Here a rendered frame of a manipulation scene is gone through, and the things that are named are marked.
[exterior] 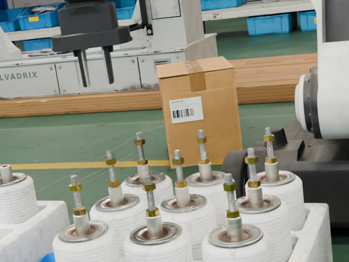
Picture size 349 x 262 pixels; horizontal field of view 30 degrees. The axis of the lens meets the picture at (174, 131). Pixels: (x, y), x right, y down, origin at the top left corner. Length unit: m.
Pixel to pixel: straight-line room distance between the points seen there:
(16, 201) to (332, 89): 0.64
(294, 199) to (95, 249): 0.34
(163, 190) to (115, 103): 2.00
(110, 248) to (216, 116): 1.16
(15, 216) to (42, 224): 0.06
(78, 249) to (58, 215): 0.41
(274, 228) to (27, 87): 2.59
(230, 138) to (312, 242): 1.09
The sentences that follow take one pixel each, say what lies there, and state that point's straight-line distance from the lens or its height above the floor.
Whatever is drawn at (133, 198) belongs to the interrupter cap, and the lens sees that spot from 1.09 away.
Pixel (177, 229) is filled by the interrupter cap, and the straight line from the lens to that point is 0.94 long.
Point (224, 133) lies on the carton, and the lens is 2.09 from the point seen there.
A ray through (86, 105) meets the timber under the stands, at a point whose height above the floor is 0.04.
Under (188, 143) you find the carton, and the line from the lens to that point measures 2.08.
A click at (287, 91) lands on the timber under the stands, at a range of 2.89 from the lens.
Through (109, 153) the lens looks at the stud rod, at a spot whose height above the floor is 0.34.
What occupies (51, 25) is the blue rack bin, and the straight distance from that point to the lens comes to 6.37.
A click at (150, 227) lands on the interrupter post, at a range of 0.93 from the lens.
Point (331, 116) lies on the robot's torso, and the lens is 1.23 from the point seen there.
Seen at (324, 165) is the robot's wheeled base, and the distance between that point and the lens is 1.38.
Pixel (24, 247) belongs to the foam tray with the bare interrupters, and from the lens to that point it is 1.26.
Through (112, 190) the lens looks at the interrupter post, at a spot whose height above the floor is 0.28.
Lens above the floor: 0.61
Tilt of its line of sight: 14 degrees down
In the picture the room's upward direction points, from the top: 8 degrees counter-clockwise
